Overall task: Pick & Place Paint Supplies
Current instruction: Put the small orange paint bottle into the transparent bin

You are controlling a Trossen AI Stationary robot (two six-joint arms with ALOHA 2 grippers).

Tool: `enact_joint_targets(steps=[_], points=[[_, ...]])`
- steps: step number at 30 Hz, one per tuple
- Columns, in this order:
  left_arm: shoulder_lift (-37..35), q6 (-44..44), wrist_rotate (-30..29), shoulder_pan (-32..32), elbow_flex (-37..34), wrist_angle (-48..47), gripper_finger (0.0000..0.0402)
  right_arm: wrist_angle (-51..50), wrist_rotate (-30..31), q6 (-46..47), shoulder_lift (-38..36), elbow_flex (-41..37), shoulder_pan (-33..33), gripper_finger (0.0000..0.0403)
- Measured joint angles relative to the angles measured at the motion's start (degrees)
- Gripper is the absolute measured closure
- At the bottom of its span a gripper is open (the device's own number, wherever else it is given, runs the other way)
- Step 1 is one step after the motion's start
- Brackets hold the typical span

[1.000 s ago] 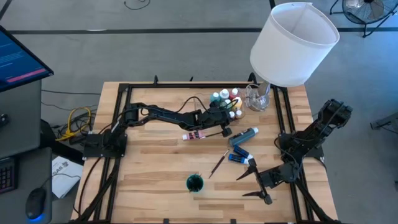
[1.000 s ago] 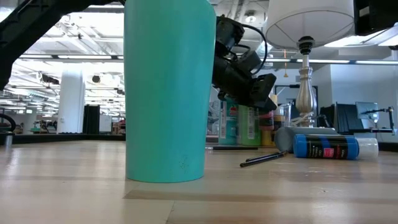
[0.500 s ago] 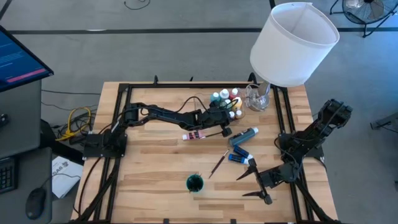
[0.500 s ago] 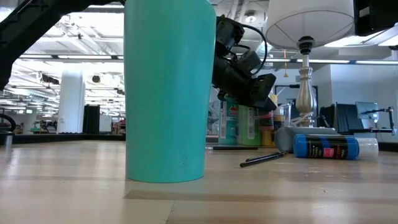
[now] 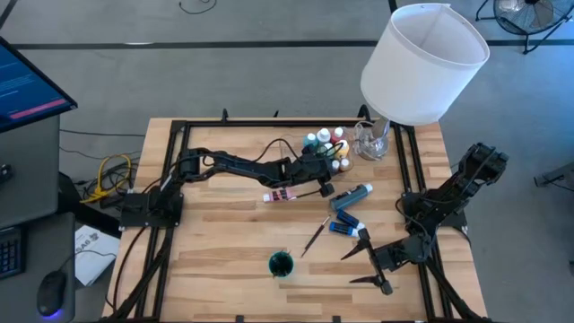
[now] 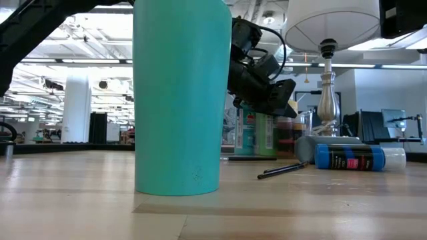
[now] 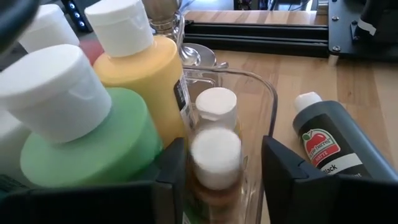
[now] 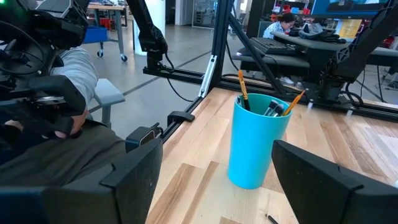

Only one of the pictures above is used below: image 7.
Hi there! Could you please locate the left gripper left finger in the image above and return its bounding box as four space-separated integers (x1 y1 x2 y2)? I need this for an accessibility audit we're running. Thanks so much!
0 138 187 224

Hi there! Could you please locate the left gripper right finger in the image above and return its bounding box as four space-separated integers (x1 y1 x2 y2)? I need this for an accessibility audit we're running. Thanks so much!
262 136 398 224

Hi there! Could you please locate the green paint bottle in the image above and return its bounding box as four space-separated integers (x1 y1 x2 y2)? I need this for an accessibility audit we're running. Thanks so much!
0 43 164 189

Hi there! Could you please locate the small brown paint bottle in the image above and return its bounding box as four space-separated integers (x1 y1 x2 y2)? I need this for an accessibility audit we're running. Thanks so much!
186 127 246 224

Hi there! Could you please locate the clear plastic bin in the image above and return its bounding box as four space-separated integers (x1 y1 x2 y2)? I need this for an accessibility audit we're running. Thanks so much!
182 65 279 224

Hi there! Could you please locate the large yellow paint bottle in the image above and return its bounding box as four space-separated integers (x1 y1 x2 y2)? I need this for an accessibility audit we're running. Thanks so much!
84 0 196 149

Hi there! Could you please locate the small yellow paint bottle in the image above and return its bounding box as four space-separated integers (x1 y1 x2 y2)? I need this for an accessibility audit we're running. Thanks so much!
194 86 242 133

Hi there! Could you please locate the red paint bottle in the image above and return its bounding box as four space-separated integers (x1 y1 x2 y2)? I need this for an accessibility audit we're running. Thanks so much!
79 39 105 66

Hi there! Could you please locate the white paint bottle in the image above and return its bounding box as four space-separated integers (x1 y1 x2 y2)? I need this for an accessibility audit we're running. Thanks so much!
17 3 81 54

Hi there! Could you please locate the black computer tower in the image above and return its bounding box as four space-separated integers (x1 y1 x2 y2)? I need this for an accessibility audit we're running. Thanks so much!
60 0 94 34

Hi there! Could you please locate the table lamp white shade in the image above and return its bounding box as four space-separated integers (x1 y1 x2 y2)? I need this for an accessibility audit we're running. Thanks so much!
144 0 229 68

